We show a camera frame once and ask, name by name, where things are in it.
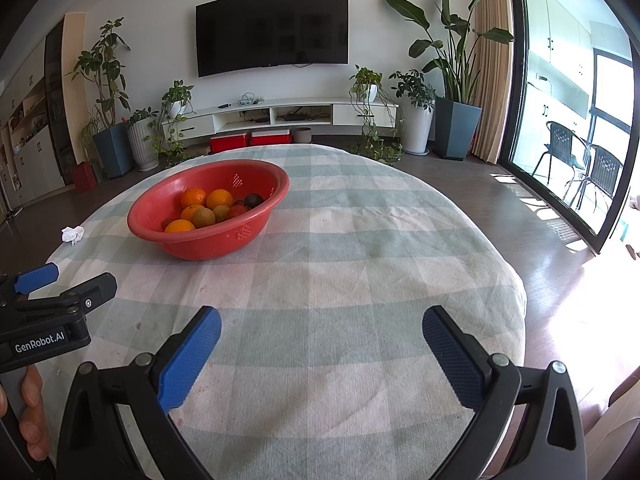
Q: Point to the black metal chair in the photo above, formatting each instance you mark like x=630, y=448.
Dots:
x=605, y=165
x=557, y=137

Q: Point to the tall plant in blue pot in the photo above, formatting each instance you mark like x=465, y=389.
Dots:
x=112, y=152

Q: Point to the crumpled white tissue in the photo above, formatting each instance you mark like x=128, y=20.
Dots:
x=72, y=235

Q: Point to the red apple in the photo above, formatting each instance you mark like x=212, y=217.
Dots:
x=238, y=210

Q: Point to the dark purple plum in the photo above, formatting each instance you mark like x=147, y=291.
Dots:
x=253, y=200

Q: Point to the trailing plant in white pot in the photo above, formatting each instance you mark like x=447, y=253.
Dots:
x=367, y=87
x=176, y=105

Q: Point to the grey empty flower pot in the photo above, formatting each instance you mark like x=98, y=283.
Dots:
x=302, y=136

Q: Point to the white wall cabinet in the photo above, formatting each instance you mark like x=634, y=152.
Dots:
x=30, y=160

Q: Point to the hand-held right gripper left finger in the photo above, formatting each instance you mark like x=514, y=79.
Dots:
x=187, y=360

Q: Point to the beige curtain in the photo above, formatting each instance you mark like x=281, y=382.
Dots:
x=490, y=85

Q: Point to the red plastic bowl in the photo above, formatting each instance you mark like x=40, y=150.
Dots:
x=215, y=245

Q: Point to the red storage box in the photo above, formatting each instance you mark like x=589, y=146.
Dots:
x=270, y=138
x=229, y=143

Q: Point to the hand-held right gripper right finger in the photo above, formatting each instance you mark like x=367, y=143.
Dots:
x=452, y=360

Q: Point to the plant in ribbed white pot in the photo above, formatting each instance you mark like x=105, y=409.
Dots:
x=142, y=147

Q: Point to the bushy plant in white pot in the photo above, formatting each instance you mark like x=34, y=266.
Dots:
x=417, y=130

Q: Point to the checked green white tablecloth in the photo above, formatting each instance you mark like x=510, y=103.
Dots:
x=350, y=260

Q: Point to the black set-top box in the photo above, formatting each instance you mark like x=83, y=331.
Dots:
x=295, y=117

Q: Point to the large-leaf plant in blue pot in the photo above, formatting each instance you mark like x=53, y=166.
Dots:
x=457, y=130

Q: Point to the white television cabinet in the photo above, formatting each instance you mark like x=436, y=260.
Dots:
x=350, y=112

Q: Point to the sliding glass door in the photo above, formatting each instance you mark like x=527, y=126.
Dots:
x=515, y=85

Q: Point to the brown-green kiwi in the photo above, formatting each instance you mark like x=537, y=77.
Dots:
x=205, y=218
x=222, y=212

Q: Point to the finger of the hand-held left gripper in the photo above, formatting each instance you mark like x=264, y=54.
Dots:
x=35, y=277
x=95, y=287

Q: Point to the black wall television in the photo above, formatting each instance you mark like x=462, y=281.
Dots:
x=272, y=30

